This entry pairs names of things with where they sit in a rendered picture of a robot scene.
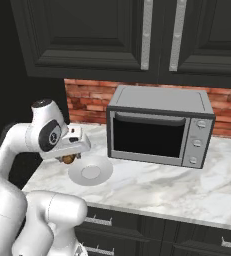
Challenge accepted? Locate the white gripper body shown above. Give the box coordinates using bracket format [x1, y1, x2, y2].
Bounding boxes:
[40, 133, 92, 161]

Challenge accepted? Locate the oven door with dark glass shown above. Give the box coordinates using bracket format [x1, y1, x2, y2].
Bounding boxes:
[109, 111, 192, 167]

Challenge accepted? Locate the grey countertop oven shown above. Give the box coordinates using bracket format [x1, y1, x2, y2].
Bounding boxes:
[105, 84, 217, 170]

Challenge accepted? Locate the white round plate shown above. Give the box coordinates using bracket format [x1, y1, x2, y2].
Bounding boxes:
[68, 155, 114, 187]

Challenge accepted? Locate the black drawer front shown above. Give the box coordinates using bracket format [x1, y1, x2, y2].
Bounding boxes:
[74, 227, 145, 256]
[173, 221, 231, 256]
[81, 206, 144, 240]

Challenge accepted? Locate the grey oven door handle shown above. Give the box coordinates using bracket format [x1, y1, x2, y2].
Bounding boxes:
[114, 111, 187, 128]

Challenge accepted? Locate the black wall cupboard door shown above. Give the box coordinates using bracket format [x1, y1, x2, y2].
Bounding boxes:
[9, 0, 162, 85]
[158, 0, 231, 90]

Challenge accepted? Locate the silver cupboard door handle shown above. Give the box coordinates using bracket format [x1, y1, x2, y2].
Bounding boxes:
[168, 0, 188, 73]
[140, 0, 154, 71]

